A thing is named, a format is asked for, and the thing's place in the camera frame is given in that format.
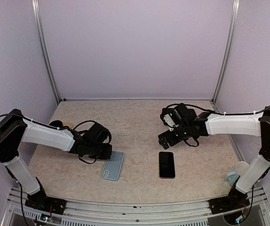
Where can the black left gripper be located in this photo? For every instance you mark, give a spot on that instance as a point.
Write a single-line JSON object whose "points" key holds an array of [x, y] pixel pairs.
{"points": [[107, 155]]}

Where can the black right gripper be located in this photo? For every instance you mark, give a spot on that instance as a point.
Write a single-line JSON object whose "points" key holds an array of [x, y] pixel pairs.
{"points": [[171, 140]]}

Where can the light blue phone case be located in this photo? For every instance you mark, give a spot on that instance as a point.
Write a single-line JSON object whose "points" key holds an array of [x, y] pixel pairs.
{"points": [[112, 167]]}

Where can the black phone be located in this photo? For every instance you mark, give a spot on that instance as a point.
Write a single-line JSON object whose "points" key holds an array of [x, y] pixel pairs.
{"points": [[166, 165]]}

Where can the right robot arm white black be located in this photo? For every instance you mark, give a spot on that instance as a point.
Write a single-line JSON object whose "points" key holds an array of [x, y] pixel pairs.
{"points": [[183, 123]]}

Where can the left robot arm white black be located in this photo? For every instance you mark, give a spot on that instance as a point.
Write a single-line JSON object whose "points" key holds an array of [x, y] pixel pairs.
{"points": [[16, 129]]}

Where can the beige saucer plate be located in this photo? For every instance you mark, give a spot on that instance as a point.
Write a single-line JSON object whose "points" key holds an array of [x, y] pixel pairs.
{"points": [[67, 124]]}

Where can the black mug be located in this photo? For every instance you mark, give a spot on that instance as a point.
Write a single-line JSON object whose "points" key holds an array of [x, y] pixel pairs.
{"points": [[57, 124]]}

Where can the white cup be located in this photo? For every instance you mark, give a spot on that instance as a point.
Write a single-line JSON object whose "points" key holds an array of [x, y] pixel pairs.
{"points": [[241, 167]]}

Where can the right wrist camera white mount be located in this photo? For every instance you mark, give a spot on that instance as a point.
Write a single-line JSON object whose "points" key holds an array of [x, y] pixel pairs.
{"points": [[168, 121]]}

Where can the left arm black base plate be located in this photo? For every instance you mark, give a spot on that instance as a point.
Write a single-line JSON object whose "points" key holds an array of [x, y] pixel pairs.
{"points": [[47, 204]]}

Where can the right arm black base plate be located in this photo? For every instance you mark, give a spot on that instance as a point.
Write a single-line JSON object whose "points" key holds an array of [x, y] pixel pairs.
{"points": [[225, 204]]}

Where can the aluminium front rail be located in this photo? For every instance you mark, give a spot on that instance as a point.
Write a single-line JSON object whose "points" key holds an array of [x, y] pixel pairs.
{"points": [[90, 213]]}

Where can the right aluminium frame post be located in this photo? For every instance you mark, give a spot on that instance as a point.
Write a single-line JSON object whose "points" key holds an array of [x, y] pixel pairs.
{"points": [[227, 51]]}

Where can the aluminium frame post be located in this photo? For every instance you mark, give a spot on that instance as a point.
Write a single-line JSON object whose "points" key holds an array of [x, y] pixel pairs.
{"points": [[227, 51], [44, 50]]}

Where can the left aluminium frame post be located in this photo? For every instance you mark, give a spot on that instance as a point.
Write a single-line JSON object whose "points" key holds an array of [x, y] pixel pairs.
{"points": [[44, 50]]}

